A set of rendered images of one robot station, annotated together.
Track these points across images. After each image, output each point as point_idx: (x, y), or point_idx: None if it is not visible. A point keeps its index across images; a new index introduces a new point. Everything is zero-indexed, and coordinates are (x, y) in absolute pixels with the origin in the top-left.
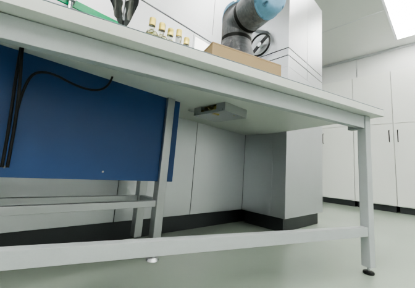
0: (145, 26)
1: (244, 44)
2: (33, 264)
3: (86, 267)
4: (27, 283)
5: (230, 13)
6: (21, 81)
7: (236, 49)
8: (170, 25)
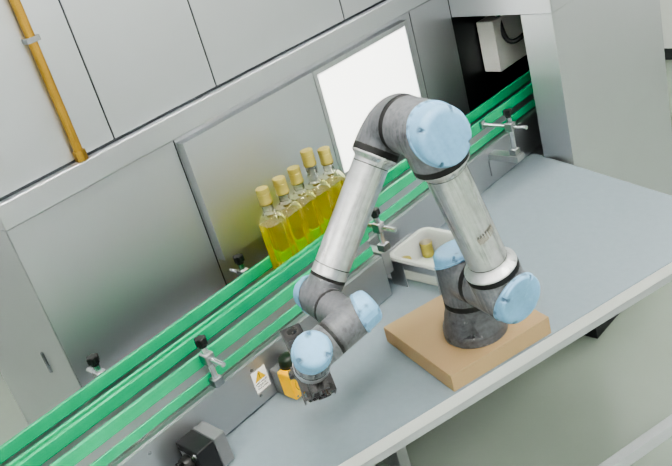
0: (234, 173)
1: (487, 324)
2: None
3: None
4: None
5: (453, 287)
6: None
7: (482, 356)
8: (268, 116)
